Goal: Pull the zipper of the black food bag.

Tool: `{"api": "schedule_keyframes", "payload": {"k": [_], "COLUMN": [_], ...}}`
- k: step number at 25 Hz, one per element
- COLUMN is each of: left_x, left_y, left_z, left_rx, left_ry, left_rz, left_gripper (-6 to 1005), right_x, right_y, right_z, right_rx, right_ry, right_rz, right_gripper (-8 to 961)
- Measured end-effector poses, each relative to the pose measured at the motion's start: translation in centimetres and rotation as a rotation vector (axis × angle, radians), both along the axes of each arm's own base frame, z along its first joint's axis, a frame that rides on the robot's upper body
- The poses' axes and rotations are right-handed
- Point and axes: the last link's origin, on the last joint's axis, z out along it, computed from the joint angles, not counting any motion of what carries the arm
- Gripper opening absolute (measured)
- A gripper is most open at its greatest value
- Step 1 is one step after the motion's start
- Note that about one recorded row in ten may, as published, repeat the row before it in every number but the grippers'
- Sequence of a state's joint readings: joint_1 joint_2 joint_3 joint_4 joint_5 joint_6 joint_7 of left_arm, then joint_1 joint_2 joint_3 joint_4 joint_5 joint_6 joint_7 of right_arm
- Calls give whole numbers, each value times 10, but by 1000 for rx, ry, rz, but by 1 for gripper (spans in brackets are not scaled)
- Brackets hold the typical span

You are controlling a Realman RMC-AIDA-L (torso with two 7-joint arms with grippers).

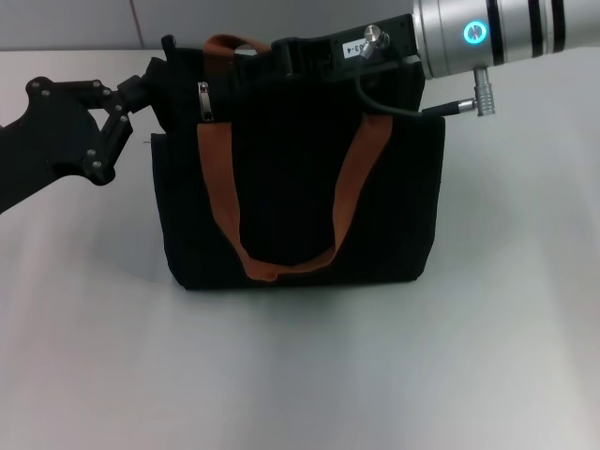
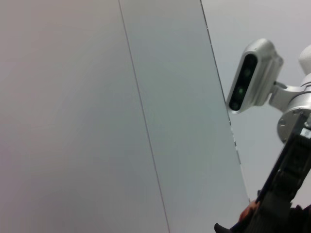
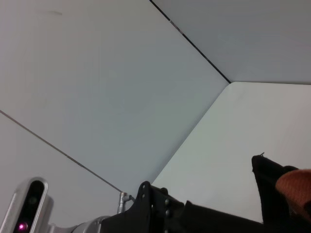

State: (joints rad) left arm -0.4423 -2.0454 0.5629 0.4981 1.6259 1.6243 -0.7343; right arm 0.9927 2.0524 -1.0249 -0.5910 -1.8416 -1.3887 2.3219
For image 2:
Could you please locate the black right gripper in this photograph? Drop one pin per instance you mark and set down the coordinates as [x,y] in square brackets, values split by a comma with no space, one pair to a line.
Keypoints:
[286,170]

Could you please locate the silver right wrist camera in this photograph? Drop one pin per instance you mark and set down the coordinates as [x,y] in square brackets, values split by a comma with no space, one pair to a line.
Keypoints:
[257,77]

